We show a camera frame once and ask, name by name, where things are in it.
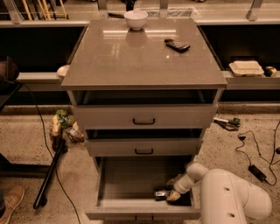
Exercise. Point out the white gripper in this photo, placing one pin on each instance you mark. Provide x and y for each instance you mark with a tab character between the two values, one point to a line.
181	185

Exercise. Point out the silver blue redbull can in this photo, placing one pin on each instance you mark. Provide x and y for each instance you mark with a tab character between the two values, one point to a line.
160	195

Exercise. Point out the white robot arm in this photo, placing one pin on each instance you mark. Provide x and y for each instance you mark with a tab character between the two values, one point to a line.
224	197

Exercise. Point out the grey middle drawer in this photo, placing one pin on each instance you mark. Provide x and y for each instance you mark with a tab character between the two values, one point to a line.
143	142

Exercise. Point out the grey drawer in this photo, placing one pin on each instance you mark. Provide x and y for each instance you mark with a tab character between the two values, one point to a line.
145	109
126	189
143	142

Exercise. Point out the grey bottom drawer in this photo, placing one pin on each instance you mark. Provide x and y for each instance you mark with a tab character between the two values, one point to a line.
126	189

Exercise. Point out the grey drawer cabinet with counter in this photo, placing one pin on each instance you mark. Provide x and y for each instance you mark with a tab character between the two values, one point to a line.
113	57

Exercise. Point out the grey top drawer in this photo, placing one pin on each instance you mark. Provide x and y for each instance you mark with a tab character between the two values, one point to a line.
145	109

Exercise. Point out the black metal pole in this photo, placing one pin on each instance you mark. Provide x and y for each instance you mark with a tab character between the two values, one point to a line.
41	199

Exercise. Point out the snack packets pile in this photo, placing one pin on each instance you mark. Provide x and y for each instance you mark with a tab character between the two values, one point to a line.
64	122

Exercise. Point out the white styrofoam food container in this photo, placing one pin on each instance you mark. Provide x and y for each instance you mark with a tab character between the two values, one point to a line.
246	68

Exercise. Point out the black calculator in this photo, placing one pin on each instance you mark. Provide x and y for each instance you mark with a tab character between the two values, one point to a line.
177	46

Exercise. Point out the small yellow black object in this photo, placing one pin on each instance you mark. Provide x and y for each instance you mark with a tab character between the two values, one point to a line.
270	71

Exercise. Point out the tan shoe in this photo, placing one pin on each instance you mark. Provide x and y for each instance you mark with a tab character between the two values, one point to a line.
9	201

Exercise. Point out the white plate behind cabinet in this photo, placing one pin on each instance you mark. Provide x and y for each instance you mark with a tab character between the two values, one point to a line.
62	71

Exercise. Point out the white ceramic bowl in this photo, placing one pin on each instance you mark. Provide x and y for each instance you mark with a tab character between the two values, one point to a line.
136	19

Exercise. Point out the black handled scissors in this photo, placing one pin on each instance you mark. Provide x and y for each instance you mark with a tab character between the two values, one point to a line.
229	125

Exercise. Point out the black power adapter with cable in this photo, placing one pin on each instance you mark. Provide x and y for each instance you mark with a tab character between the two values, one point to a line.
251	167

